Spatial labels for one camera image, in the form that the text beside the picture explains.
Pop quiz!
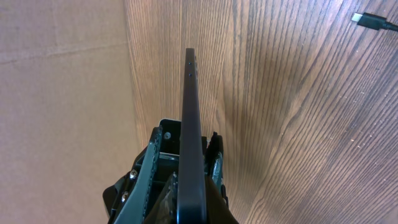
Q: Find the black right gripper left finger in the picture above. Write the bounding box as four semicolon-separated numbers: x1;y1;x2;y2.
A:
113;126;162;224

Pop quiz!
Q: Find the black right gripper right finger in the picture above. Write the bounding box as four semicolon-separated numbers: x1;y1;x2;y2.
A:
205;132;238;224

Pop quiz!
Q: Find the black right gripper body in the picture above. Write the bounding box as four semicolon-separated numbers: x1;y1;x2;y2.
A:
102;118;231;224

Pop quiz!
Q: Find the blue screen smartphone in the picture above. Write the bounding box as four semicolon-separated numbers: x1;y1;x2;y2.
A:
177;48;206;223

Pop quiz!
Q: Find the black USB charging cable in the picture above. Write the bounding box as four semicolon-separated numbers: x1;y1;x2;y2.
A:
351;12;398;32

